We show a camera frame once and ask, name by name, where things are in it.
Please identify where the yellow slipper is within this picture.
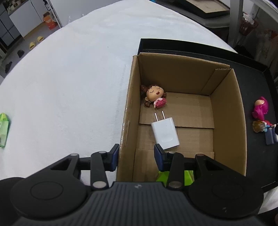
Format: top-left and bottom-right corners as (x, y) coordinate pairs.
(37, 36), (44, 43)
(29, 41), (36, 50)

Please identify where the black slipper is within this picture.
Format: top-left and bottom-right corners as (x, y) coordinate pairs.
(5, 61), (12, 74)
(17, 50), (24, 58)

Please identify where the small amber blue figurine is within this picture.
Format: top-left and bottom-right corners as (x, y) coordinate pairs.
(252, 120), (275, 133)

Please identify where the orange carton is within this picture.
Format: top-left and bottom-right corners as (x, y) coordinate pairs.
(43, 12), (58, 30)

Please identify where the white USB charger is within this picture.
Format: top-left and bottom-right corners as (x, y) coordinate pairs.
(151, 111), (179, 150)

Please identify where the green hexagonal block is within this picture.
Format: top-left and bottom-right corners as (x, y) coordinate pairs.
(156, 170), (194, 187)

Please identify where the black shallow tray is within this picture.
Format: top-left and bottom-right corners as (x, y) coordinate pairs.
(134, 39), (277, 192)

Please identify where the pink pony figurine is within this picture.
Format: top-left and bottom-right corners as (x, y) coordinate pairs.
(252, 96), (269, 121)

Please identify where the green tissue pack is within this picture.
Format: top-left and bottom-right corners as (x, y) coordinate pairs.
(0, 113), (9, 147)

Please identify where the brown-haired girl figurine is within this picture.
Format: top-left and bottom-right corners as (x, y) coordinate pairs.
(140, 85), (167, 108)

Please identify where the brown cardboard box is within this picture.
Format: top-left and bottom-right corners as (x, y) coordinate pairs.
(116, 53), (247, 182)

